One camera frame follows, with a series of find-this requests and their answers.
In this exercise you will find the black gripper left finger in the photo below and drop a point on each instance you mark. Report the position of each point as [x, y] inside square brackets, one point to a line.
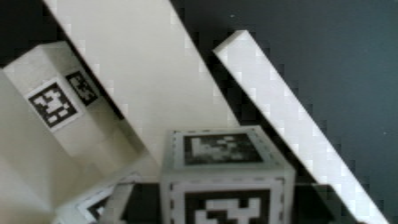
[132, 207]

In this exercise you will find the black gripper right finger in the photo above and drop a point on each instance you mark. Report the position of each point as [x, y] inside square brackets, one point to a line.
[319, 207]

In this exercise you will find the white chair back frame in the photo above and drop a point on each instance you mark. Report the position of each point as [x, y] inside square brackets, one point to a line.
[104, 83]

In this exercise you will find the white U-shaped fence frame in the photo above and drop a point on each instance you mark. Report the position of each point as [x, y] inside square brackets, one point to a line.
[262, 83]

